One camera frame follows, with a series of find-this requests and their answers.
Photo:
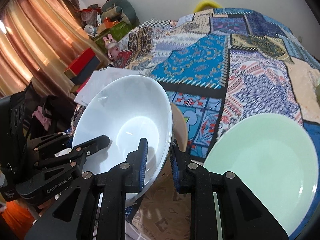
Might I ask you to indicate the orange curtain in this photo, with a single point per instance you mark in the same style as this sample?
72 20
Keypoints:
39 39

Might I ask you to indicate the pink bunny toy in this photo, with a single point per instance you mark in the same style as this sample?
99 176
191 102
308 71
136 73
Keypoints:
111 46

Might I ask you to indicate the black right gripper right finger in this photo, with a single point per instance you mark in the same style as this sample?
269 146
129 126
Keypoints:
222 206

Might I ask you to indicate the yellow chair back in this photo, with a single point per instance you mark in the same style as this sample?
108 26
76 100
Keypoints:
206 4

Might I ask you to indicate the green box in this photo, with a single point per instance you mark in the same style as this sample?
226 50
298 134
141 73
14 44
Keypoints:
117 32

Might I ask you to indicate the pink ceramic bowl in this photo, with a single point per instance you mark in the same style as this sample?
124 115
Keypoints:
179 128

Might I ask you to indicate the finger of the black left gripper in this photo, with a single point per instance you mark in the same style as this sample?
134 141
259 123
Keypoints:
82 147

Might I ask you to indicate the red box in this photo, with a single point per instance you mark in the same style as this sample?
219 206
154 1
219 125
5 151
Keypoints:
82 67

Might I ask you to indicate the white bowl black spots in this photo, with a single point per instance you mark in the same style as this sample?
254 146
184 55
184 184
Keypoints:
126 110

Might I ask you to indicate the grey plush toy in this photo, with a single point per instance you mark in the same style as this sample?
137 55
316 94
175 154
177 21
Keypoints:
123 9

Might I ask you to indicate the mint green plate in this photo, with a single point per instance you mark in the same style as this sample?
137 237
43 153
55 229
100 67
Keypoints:
278 160

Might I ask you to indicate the mint green bowl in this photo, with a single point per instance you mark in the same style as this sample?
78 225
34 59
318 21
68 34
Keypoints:
317 89

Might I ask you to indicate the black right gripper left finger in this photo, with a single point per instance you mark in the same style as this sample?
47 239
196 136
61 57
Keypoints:
93 207

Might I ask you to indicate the colourful patchwork tablecloth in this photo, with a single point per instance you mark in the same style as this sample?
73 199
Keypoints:
220 66

